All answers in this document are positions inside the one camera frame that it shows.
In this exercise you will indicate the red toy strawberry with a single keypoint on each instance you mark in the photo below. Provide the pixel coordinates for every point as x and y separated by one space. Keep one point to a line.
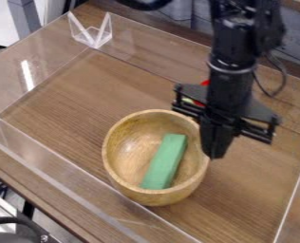
195 92

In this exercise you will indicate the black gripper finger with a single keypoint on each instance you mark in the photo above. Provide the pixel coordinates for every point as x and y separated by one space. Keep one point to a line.
225 134
209 137

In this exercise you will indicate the clear acrylic corner bracket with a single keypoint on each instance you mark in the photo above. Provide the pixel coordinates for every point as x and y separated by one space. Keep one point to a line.
91 36

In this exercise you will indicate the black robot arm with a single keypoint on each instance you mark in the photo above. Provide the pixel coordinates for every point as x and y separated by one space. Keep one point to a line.
247 29

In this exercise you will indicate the clear acrylic front wall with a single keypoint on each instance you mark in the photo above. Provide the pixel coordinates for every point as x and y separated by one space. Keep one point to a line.
76 198

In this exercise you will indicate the brown wooden bowl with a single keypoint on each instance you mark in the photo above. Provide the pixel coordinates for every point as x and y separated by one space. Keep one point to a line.
131 144

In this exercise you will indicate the green rectangular stick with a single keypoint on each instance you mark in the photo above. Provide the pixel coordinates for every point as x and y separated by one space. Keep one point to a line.
164 162

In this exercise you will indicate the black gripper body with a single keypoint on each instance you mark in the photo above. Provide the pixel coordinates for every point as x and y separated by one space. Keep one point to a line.
231 105

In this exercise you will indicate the black device at corner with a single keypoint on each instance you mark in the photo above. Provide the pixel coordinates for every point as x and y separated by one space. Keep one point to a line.
20 230

